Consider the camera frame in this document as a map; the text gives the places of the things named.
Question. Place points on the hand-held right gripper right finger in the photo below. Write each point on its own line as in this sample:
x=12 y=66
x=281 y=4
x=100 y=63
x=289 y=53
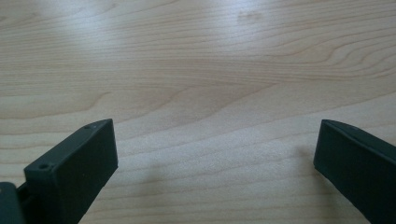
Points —
x=358 y=168

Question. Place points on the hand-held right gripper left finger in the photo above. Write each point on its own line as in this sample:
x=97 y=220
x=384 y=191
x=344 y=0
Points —
x=74 y=174

